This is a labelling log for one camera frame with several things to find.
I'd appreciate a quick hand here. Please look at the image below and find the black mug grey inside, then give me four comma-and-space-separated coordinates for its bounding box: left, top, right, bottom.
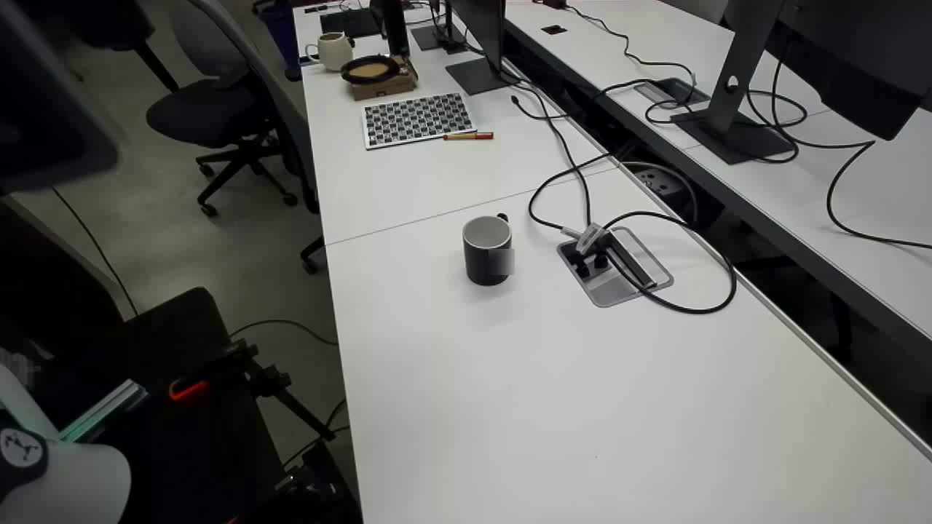
462, 214, 513, 285

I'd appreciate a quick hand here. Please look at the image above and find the orange pen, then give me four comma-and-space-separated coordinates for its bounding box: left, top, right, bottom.
441, 132, 495, 142

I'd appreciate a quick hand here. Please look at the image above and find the checkerboard calibration board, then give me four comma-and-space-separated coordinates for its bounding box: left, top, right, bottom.
361, 93, 475, 151

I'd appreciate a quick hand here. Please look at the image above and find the black bowl on wooden box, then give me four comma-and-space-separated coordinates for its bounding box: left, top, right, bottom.
341, 55, 420, 100

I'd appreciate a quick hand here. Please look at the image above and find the black tripod with orange clamp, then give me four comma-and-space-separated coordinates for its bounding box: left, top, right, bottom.
166, 340, 334, 441

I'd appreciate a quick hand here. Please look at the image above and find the white jar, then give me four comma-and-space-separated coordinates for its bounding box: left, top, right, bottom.
318, 33, 351, 74

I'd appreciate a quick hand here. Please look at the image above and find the black office chair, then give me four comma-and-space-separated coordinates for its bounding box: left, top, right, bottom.
146, 0, 319, 219

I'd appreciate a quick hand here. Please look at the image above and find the grey monitor stand right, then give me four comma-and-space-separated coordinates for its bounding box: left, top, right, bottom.
672, 0, 792, 167

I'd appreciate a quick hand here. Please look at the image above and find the white object with logo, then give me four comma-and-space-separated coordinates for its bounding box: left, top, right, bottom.
0, 368, 131, 524

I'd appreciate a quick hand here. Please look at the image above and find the desk cable port box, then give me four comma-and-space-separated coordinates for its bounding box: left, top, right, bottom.
555, 228, 672, 308

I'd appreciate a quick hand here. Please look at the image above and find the black cable loop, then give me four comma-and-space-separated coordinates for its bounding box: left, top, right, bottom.
510, 81, 740, 317

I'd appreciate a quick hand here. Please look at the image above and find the black cable on far desk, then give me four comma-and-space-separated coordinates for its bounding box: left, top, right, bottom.
565, 4, 932, 253

